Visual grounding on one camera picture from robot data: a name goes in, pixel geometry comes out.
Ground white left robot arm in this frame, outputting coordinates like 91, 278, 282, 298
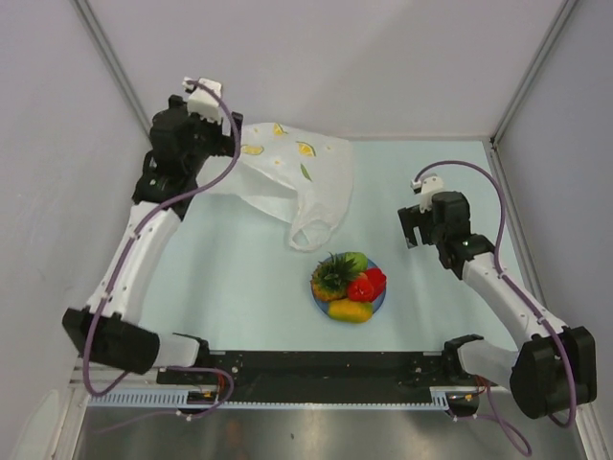
62, 88, 242, 383

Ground green fake apple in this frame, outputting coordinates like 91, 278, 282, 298
345, 252, 369, 272

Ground red fake pepper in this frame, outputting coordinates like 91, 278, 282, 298
364, 267, 387, 297

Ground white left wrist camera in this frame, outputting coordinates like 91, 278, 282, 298
182, 77, 222, 125

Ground orange fake pineapple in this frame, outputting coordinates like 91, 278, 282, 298
310, 254, 358, 302

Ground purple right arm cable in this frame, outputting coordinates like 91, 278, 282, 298
415, 160, 577, 456

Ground yellow fake fruit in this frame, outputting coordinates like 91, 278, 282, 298
328, 298, 374, 324

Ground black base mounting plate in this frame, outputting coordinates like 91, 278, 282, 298
156, 351, 483, 403

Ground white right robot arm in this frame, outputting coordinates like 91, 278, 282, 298
397, 191, 598, 419

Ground blue plastic plate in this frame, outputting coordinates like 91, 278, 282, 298
310, 253, 388, 321

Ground white plastic bag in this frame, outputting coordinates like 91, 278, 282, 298
208, 123, 354, 252

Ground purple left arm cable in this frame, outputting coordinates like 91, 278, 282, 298
81, 80, 241, 397

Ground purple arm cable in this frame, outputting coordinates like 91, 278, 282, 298
81, 80, 241, 397
415, 160, 577, 456

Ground white slotted cable duct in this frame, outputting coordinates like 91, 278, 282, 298
88, 388, 449, 411

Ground red fake strawberry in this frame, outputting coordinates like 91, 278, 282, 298
347, 278, 375, 303

